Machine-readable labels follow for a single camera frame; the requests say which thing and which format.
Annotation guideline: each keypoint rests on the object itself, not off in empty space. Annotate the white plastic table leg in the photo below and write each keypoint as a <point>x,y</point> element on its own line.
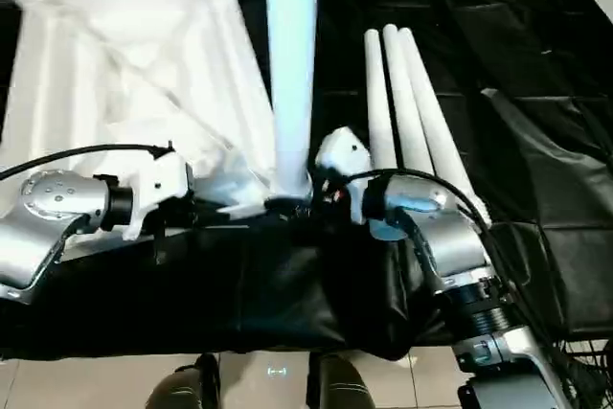
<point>436,131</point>
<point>407,112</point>
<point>380,112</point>
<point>290,64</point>

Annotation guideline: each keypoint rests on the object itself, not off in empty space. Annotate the white plastic table top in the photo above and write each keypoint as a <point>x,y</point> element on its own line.
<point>134,74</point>

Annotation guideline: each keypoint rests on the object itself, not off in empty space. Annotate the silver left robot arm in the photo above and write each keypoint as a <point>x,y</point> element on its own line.
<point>48,227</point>

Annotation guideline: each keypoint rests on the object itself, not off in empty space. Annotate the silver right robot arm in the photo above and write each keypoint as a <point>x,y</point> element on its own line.
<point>450,237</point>

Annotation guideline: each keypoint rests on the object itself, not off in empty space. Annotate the black plastic mat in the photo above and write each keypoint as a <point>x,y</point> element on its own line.
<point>287,294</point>

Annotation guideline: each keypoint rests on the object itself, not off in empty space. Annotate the person's black shoes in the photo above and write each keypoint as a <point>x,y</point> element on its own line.
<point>187,390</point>
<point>340,385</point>

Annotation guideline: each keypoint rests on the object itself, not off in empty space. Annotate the white flat board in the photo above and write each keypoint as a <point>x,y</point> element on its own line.
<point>605,2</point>

